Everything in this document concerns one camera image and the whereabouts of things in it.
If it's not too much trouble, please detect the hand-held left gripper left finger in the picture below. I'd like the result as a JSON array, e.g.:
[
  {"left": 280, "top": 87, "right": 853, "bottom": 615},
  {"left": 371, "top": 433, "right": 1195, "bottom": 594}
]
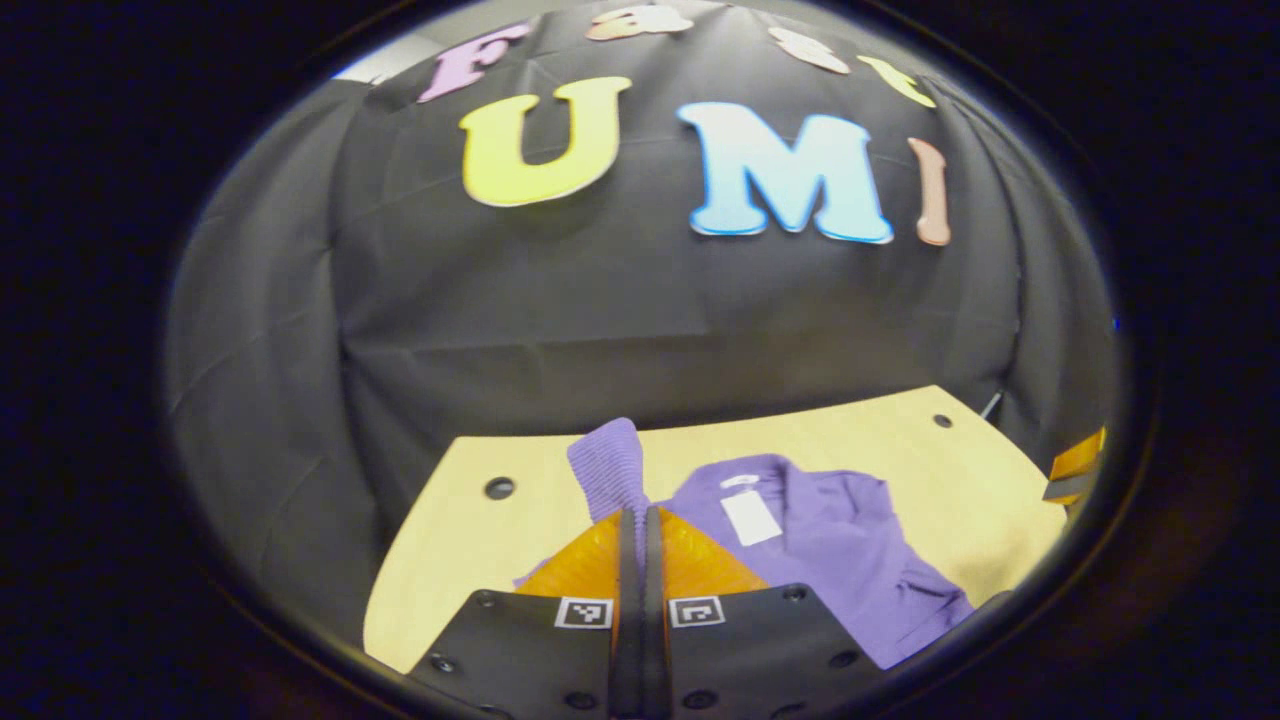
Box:
[{"left": 405, "top": 505, "right": 642, "bottom": 720}]

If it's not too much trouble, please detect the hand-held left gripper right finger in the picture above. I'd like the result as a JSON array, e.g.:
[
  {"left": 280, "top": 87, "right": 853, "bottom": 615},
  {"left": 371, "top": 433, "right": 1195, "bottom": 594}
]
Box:
[{"left": 641, "top": 505, "right": 886, "bottom": 720}]

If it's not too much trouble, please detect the purple knit sweater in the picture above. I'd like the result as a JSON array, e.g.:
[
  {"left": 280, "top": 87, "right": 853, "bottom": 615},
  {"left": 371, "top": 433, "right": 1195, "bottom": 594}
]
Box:
[{"left": 515, "top": 417, "right": 976, "bottom": 671}]

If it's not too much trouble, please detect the black backdrop cloth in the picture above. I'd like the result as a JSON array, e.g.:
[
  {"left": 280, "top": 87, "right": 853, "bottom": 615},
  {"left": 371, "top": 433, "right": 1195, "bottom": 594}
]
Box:
[{"left": 165, "top": 0, "right": 1119, "bottom": 641}]

